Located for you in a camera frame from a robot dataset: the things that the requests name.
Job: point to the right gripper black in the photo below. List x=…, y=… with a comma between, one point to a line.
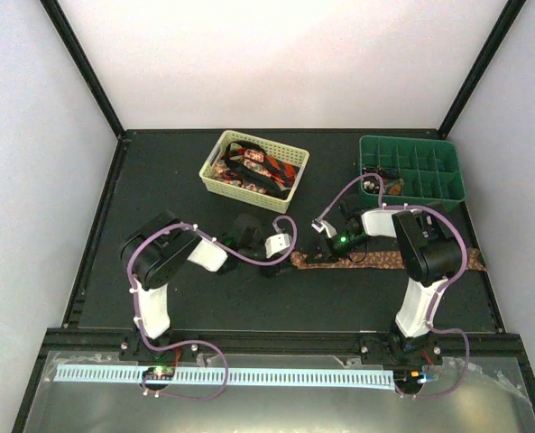
x=329, y=255

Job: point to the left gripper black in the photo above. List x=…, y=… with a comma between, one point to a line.
x=274, y=270

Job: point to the brown floral tie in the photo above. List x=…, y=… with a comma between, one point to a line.
x=382, y=260

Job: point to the cream plastic basket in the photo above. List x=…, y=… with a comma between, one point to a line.
x=284, y=152

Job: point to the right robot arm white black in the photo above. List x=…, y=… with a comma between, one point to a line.
x=433, y=254

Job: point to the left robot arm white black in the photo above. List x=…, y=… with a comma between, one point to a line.
x=156, y=252

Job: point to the rolled dark floral tie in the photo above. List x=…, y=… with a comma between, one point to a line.
x=393, y=182

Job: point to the red black striped tie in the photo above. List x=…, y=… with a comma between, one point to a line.
x=283, y=173

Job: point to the green divided organizer tray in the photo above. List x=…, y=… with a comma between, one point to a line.
x=430, y=169

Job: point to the pink floral black tie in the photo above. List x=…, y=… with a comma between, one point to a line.
x=244, y=169

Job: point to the right controller board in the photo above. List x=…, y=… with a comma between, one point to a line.
x=411, y=381

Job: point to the controller board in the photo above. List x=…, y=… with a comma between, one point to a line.
x=411, y=381
x=164, y=366

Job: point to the left controller board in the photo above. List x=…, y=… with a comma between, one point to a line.
x=164, y=366

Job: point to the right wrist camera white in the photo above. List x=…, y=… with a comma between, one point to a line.
x=324, y=228

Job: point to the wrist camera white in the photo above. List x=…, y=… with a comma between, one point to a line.
x=277, y=244
x=324, y=228

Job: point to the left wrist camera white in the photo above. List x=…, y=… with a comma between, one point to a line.
x=277, y=244

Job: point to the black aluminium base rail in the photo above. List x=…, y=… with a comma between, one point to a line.
x=368, y=349

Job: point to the light blue slotted cable duct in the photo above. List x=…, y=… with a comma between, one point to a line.
x=265, y=377

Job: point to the right black frame post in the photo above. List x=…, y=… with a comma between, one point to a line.
x=492, y=43

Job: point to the black frame post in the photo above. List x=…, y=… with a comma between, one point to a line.
x=492, y=43
x=70, y=40

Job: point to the left black frame post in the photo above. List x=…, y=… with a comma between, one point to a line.
x=70, y=40

